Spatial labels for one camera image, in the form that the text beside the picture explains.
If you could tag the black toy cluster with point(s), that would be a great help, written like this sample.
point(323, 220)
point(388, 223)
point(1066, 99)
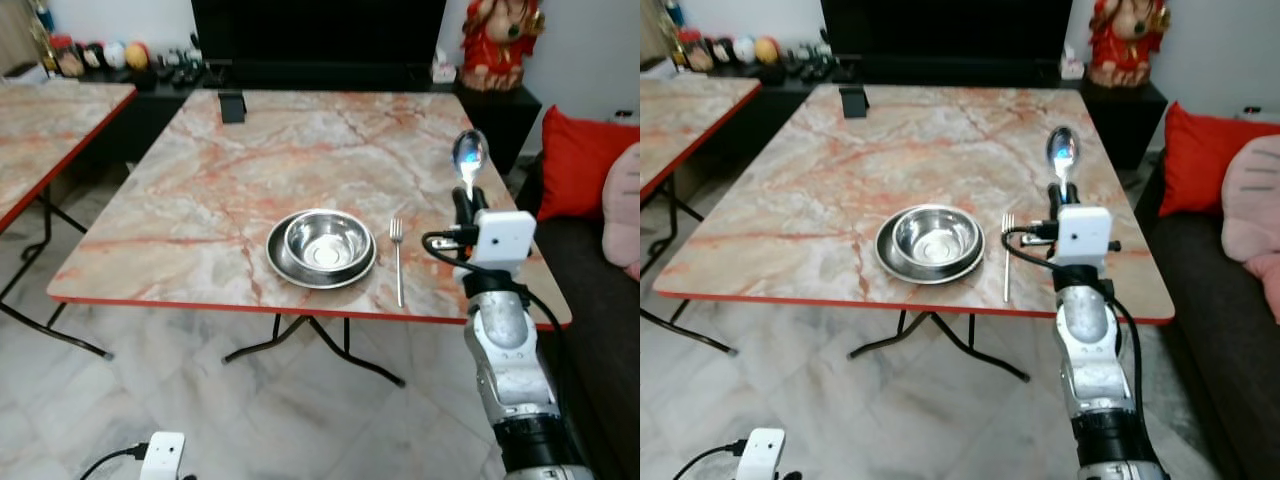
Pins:
point(808, 62)
point(178, 68)

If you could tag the jar with red lid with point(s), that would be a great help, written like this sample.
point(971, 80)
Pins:
point(67, 58)
point(694, 50)

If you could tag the stainless steel bowl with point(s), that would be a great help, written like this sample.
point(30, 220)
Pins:
point(936, 236)
point(326, 240)

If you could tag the pink pillow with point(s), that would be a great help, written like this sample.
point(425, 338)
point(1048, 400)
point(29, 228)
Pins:
point(624, 210)
point(1255, 210)

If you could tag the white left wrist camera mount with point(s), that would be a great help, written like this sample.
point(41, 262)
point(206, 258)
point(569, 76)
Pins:
point(762, 452)
point(163, 455)

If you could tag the red cushion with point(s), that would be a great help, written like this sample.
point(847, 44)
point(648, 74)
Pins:
point(1200, 155)
point(580, 160)

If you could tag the silver metal spoon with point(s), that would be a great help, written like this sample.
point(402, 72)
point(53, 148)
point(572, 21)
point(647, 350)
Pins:
point(1062, 150)
point(470, 155)

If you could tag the small white pink box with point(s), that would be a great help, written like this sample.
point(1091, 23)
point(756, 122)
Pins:
point(444, 72)
point(1072, 68)

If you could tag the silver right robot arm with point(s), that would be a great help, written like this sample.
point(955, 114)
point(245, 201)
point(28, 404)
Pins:
point(1090, 335)
point(505, 340)

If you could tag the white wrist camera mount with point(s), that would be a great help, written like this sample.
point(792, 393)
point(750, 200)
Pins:
point(503, 238)
point(762, 452)
point(163, 455)
point(1085, 235)

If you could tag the dark brown sofa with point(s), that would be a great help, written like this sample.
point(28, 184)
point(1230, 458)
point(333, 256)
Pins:
point(1220, 340)
point(600, 340)

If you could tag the black television screen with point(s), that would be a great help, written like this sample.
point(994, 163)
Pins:
point(320, 30)
point(945, 28)

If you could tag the blue bottle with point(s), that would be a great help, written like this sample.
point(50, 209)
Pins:
point(675, 11)
point(43, 14)

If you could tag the orange yellow ball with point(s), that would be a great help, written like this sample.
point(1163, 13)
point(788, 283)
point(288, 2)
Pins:
point(138, 56)
point(768, 50)

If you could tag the red and gold figurine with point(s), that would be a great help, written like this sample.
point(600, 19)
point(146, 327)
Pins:
point(1125, 42)
point(497, 45)

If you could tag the white ball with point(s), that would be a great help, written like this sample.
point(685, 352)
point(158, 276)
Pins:
point(115, 55)
point(745, 50)

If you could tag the dark ball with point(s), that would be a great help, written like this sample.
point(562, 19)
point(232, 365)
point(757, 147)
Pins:
point(722, 52)
point(92, 55)

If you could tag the stainless steel plate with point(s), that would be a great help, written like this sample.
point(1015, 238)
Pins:
point(285, 268)
point(893, 264)

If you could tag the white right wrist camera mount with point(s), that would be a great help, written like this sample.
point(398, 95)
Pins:
point(503, 238)
point(1085, 235)

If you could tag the silver metal fork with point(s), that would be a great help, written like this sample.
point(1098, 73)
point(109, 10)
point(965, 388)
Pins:
point(398, 260)
point(1007, 255)

